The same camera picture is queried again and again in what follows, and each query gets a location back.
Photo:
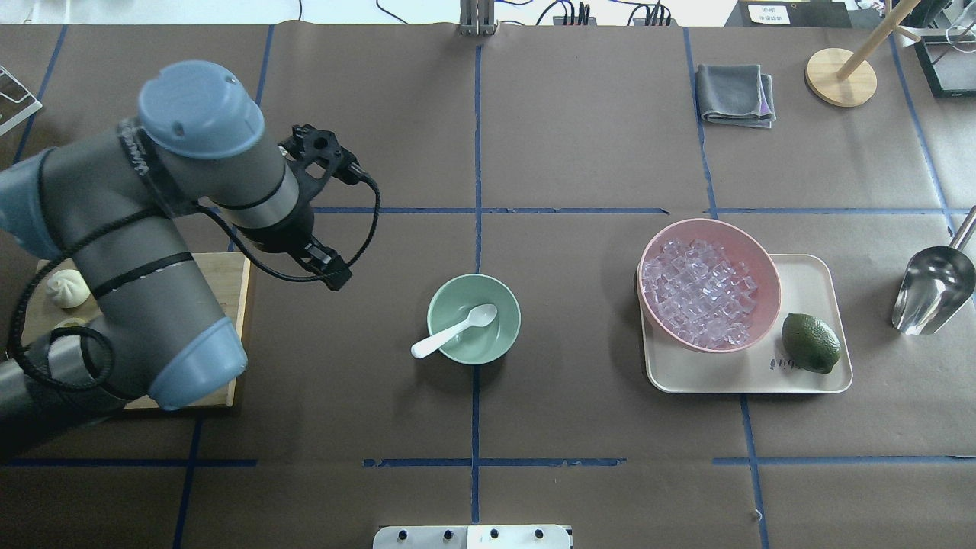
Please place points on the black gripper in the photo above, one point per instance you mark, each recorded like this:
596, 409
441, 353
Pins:
284, 238

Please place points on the white plastic spoon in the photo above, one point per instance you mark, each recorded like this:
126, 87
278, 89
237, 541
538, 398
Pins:
480, 316

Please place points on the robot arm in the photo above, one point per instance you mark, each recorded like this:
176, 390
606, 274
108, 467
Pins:
109, 203

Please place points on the green bowl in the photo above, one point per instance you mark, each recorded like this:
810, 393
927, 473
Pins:
476, 345

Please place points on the pile of ice cubes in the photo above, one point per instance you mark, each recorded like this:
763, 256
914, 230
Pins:
698, 293

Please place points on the pink bowl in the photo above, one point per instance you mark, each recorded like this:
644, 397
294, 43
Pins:
739, 247

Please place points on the metal ice scoop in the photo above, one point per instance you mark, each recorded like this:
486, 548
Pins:
936, 283

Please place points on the bamboo cutting board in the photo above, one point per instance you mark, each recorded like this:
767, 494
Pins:
226, 273

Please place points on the white steamed bun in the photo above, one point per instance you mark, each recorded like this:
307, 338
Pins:
66, 289

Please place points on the cream plastic tray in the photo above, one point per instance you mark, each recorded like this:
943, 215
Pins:
765, 367

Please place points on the grey folded cloth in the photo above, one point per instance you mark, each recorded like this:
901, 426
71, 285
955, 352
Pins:
737, 95

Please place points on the green lime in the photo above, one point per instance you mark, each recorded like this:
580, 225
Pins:
810, 343

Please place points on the wooden stand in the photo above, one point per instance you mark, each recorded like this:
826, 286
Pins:
846, 78

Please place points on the black framed tray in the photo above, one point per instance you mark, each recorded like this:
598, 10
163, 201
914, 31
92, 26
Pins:
948, 72

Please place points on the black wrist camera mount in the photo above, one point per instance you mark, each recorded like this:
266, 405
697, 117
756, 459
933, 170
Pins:
314, 156

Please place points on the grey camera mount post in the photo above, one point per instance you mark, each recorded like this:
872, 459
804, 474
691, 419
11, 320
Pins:
477, 17

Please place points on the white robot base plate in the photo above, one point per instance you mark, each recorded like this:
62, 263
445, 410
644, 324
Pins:
474, 536

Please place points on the white wire rack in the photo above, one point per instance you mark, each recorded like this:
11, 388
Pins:
17, 102

